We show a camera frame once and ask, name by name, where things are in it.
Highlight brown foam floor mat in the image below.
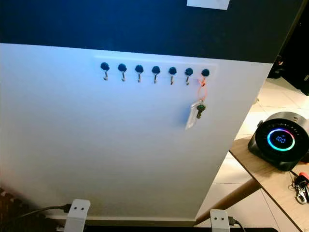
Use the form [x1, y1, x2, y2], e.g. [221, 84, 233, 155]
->
[0, 190, 59, 232]

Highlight wooden table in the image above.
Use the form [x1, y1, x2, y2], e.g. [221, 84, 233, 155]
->
[193, 135, 309, 232]

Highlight black cabinet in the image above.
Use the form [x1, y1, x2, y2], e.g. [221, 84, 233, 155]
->
[267, 0, 309, 96]

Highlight key bunch with carabiner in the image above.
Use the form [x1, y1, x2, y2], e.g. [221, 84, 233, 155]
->
[289, 171, 309, 205]

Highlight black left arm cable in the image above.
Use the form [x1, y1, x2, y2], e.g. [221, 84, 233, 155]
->
[10, 203, 73, 224]

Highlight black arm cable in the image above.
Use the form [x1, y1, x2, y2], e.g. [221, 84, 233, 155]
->
[10, 203, 73, 224]
[228, 217, 248, 232]

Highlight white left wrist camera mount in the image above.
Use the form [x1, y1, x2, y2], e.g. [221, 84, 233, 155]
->
[63, 199, 92, 232]

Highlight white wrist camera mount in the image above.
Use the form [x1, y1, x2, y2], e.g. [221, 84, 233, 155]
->
[210, 209, 231, 232]
[63, 199, 92, 232]

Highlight white hook rail plate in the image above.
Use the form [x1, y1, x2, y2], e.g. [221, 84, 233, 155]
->
[94, 55, 218, 78]

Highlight keys with orange strap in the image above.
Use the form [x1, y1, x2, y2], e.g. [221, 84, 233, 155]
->
[184, 76, 209, 131]

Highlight white wall plate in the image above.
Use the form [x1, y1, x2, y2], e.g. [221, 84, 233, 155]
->
[186, 0, 231, 11]

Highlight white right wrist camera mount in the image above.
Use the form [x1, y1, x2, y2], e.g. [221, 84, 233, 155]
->
[210, 209, 231, 232]

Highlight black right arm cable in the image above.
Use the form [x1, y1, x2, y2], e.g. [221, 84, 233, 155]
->
[228, 217, 248, 232]

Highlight black round appliance glowing ring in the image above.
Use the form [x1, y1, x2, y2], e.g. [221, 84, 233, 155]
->
[247, 111, 309, 172]

